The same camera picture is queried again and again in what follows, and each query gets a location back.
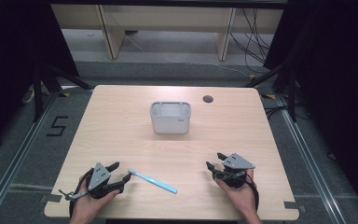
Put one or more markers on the light blue toothbrush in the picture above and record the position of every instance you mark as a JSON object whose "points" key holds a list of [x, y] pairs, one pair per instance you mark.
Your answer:
{"points": [[153, 180]]}

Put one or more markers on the grey tape strip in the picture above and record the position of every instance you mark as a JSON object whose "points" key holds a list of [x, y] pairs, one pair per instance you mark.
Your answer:
{"points": [[50, 198], [292, 205]]}

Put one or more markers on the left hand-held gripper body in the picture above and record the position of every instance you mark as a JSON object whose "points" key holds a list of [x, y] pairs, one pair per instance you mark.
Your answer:
{"points": [[99, 176]]}

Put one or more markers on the black curtain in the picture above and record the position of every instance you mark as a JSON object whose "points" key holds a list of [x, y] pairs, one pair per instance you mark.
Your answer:
{"points": [[338, 77], [12, 62]]}

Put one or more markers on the grey plastic holder cup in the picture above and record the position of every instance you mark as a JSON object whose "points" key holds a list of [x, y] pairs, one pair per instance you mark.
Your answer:
{"points": [[170, 119]]}

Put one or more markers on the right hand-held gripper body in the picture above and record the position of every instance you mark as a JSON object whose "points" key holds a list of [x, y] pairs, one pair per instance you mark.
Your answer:
{"points": [[237, 162]]}

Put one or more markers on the black metal stand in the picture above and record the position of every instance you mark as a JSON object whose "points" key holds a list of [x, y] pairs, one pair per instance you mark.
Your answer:
{"points": [[287, 84], [43, 84]]}

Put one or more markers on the person's right hand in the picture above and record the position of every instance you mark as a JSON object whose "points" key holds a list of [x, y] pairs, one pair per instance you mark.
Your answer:
{"points": [[240, 196]]}

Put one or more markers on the person's left hand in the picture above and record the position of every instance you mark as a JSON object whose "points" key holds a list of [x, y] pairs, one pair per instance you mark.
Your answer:
{"points": [[87, 203]]}

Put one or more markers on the aluminium floor rail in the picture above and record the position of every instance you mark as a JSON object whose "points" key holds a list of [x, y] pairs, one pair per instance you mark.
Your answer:
{"points": [[15, 155], [310, 161]]}

